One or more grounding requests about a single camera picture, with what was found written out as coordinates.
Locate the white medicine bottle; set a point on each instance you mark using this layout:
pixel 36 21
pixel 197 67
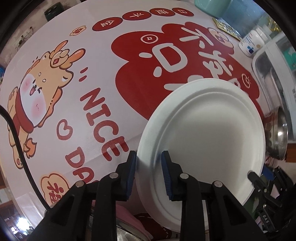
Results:
pixel 253 41

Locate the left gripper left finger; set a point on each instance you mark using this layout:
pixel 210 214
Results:
pixel 69 218

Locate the white bottle sterilizer cabinet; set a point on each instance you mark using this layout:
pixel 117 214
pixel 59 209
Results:
pixel 274 68

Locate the large steel bowl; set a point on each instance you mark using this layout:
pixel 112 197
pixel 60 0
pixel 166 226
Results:
pixel 276 133

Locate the printed pink tablecloth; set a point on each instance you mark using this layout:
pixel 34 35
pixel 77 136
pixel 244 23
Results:
pixel 81 90

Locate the white paper plate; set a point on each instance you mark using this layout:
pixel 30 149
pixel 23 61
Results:
pixel 212 129

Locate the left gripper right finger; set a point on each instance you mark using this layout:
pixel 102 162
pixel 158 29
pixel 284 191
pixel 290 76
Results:
pixel 208 210

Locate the teal cup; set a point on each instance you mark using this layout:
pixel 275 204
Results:
pixel 215 8

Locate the pink steel bowl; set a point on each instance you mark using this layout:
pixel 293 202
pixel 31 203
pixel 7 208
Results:
pixel 124 215

